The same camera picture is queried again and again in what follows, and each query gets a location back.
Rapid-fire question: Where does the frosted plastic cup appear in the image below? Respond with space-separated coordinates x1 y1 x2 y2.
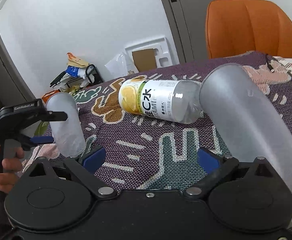
46 92 86 158
199 63 292 192

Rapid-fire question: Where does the orange leather chair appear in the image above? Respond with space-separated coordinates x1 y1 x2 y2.
205 0 292 59

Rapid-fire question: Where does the person's left hand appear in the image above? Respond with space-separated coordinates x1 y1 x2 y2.
0 147 24 194

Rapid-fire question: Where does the dark grey doorway frame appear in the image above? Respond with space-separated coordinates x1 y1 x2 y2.
0 36 35 109

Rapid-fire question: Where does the lemon vitamin water bottle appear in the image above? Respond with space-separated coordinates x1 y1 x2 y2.
118 76 201 124

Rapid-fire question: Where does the brown cardboard piece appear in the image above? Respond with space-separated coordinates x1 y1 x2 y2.
132 49 157 72

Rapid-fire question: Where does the orange box on floor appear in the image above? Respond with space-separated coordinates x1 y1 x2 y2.
41 90 60 104

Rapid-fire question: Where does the patterned purple woven tablecloth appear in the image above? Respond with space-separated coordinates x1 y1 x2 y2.
75 52 292 191

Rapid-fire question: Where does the white foam packaging tray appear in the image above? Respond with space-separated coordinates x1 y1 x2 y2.
125 37 173 72

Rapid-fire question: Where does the clear plastic bag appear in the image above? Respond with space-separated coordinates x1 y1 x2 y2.
105 53 139 78

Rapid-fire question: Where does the black rack with clutter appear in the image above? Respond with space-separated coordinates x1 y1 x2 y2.
50 52 104 88

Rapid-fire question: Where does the black cable on table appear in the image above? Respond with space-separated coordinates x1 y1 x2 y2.
265 53 292 91

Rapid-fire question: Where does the grey door with handle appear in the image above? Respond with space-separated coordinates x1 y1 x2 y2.
161 0 214 63

